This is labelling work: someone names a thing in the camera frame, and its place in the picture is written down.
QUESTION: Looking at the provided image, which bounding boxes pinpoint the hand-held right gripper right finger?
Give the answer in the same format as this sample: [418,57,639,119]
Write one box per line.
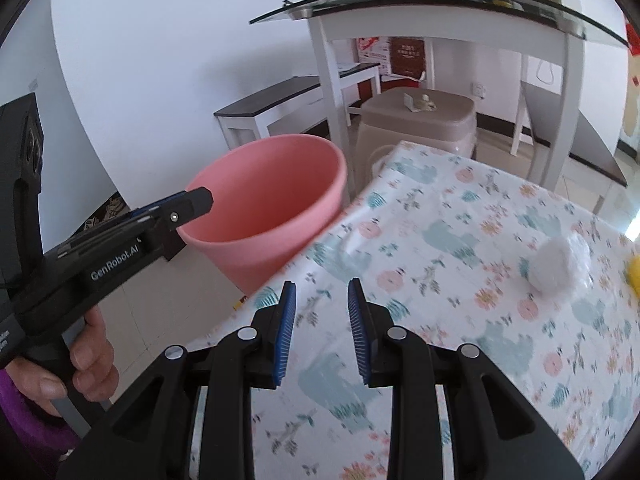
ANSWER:
[347,277,586,480]

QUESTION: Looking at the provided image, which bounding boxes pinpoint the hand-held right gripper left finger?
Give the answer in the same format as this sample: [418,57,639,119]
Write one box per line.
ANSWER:
[55,281,297,480]

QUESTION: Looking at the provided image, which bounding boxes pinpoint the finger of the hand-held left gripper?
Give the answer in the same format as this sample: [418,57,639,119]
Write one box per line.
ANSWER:
[145,186,215,241]
[127,191,190,222]

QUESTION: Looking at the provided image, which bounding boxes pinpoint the pink plastic bucket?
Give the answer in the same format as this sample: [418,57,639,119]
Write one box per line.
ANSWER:
[176,134,348,297]

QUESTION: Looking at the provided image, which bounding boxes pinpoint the white tissue ball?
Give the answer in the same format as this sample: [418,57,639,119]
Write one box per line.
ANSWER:
[529,234,592,293]

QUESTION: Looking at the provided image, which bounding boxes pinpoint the yellow plastic scrap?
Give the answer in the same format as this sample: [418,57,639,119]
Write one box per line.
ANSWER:
[625,255,640,296]

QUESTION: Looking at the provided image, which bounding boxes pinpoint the person's left hand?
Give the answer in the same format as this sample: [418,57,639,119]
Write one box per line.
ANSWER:
[20,305,115,415]

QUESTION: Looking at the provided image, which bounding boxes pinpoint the floral tablecloth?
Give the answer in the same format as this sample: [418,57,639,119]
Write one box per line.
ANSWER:
[185,140,640,480]

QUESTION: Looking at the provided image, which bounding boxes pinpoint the dark-top white bench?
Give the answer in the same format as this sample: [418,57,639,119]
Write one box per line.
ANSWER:
[295,61,383,126]
[512,80,628,216]
[214,76,326,151]

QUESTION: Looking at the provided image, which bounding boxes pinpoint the beige plastic stool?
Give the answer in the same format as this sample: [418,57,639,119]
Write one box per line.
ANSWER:
[356,87,478,161]

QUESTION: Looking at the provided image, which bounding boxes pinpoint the white red carton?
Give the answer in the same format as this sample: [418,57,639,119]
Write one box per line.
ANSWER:
[356,36,392,76]

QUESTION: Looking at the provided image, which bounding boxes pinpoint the dark red carton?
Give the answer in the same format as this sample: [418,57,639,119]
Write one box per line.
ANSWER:
[390,37,433,78]

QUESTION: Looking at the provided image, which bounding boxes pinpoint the glass-top white table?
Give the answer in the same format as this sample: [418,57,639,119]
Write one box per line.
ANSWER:
[249,0,628,196]

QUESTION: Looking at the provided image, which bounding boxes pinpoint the red paper wall decorations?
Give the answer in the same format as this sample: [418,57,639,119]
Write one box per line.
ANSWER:
[624,12,640,88]

